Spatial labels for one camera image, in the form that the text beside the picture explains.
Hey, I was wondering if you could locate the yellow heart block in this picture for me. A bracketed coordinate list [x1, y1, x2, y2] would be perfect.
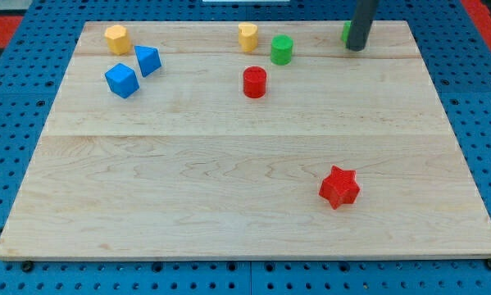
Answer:
[238, 22, 258, 52]

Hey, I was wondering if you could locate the red cylinder block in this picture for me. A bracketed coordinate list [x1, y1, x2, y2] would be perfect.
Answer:
[243, 66, 267, 98]

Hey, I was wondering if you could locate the wooden board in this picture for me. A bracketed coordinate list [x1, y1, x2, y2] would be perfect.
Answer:
[0, 20, 491, 261]

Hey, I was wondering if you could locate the red star block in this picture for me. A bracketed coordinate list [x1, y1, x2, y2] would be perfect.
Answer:
[319, 166, 361, 210]

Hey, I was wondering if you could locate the green cylinder block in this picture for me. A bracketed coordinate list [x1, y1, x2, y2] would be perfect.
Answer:
[270, 34, 293, 66]

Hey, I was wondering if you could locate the blue triangle block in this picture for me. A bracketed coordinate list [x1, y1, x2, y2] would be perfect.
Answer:
[134, 45, 161, 77]

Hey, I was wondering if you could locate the blue cube block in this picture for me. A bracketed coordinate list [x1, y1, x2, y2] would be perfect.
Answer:
[104, 63, 139, 98]

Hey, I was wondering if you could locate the green block behind tool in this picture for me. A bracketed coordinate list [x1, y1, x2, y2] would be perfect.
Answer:
[341, 20, 352, 43]

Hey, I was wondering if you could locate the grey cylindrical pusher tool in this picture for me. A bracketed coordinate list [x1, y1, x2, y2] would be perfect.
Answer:
[346, 0, 380, 52]

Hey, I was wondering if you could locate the yellow hexagon block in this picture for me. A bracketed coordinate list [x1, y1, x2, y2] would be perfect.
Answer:
[104, 25, 131, 55]

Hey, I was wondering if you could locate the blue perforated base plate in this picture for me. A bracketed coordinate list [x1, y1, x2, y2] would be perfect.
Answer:
[0, 1, 491, 294]

